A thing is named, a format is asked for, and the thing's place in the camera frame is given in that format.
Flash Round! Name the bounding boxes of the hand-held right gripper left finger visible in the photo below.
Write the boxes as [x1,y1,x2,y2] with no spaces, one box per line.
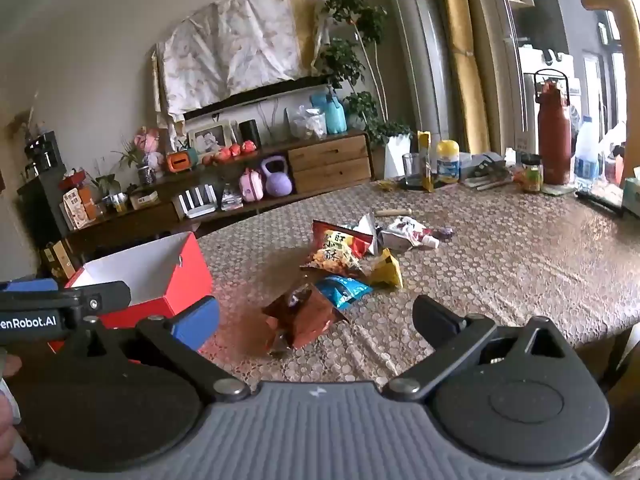
[65,296,251,403]

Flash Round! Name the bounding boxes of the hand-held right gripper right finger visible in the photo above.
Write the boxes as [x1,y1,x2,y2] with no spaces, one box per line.
[382,294,568,403]

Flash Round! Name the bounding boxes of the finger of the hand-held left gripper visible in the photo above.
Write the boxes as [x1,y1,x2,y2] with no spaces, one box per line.
[0,281,132,315]
[0,278,61,293]

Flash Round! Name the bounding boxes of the red cardboard box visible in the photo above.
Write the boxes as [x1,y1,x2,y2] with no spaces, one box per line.
[47,232,216,357]

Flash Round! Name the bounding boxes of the yellow snack packet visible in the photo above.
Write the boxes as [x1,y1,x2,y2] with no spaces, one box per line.
[367,248,405,289]

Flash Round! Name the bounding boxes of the white red snack packet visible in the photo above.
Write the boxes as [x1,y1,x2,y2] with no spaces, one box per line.
[380,216,442,251]

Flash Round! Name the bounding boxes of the blue snack packet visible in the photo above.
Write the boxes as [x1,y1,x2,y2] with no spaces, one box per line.
[314,276,375,311]

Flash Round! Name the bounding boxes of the reddish brown snack packet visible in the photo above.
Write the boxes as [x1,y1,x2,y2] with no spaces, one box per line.
[261,282,351,357]

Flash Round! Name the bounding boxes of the white grey printed snack packet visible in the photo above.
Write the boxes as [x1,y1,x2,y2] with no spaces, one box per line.
[350,212,386,259]

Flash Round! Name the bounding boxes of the orange snack packet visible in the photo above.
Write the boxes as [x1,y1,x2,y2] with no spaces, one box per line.
[300,220,376,279]

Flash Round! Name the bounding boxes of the person's left hand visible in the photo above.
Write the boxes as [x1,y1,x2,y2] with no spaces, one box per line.
[0,350,23,461]

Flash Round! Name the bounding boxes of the black side cabinet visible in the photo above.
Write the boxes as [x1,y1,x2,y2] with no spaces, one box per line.
[17,175,76,252]

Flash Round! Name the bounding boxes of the printed snack boxes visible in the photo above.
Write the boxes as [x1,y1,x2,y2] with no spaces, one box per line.
[61,187,97,226]

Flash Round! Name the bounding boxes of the white router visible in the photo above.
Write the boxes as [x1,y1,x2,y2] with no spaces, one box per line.
[172,185,221,220]

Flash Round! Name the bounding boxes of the stack of booklets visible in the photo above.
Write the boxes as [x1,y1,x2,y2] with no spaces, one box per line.
[220,187,246,211]

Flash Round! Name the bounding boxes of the green plant in glass vase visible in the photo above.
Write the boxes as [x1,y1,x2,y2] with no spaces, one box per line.
[115,140,157,186]

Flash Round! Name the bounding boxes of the black coffee machine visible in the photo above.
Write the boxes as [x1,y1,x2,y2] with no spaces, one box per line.
[22,131,64,176]

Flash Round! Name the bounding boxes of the black round coaster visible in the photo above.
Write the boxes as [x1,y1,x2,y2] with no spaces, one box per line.
[397,177,441,192]

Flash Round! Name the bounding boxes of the pink small case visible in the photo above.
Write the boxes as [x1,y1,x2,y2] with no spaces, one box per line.
[239,167,266,204]

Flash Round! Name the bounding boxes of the clear glass cup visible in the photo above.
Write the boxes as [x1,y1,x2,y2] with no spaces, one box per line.
[401,152,426,187]

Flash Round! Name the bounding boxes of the yellow lid wipes canister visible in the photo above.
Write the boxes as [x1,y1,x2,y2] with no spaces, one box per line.
[435,140,461,185]

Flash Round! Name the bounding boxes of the tall yellow packet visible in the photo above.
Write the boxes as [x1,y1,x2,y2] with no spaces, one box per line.
[416,131,434,193]

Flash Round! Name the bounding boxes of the orange tissue box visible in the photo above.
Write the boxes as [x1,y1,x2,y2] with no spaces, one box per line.
[166,149,199,172]

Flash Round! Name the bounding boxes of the pink plush flowers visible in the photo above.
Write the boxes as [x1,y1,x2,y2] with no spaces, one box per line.
[134,126,166,173]

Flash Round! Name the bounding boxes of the purple kettlebell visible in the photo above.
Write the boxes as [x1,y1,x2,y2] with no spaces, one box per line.
[260,156,294,199]

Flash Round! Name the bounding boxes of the white plant pot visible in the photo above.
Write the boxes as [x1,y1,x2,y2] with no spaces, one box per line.
[384,134,413,180]

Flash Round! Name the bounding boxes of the small glass jar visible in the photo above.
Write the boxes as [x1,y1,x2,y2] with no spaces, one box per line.
[520,154,545,195]

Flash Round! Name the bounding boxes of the wooden television cabinet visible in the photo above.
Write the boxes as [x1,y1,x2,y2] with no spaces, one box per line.
[65,129,374,251]

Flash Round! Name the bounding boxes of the black cylinder speaker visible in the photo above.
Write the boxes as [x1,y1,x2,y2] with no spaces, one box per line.
[239,119,262,150]

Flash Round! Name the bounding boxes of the red thermos bottle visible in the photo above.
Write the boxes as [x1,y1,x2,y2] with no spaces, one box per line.
[532,69,574,186]

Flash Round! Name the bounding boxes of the clear plastic water bottle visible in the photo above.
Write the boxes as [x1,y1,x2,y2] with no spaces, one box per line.
[573,115,601,192]

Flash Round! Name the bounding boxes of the clear plastic bag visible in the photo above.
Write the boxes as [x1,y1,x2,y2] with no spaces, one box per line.
[286,105,328,142]

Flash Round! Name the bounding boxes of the blue water jug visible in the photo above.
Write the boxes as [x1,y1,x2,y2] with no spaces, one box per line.
[325,87,348,135]

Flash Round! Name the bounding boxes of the black television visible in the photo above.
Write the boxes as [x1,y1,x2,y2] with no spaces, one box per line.
[182,74,334,122]

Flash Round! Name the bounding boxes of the grey standing air conditioner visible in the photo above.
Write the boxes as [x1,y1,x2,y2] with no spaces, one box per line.
[382,0,459,147]

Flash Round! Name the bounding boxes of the yellow curtain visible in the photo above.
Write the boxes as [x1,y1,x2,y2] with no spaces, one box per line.
[435,0,507,156]

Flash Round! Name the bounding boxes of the floral cloth television cover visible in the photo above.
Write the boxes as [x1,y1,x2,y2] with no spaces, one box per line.
[150,0,322,121]

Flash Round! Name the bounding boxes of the tall green potted plant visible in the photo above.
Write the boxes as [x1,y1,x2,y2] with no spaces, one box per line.
[312,0,413,148]

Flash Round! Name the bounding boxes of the yellow giraffe toy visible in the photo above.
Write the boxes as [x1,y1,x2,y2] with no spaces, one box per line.
[580,0,640,187]

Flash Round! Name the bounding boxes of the white photo frame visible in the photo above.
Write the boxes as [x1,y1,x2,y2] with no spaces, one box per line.
[187,119,239,158]

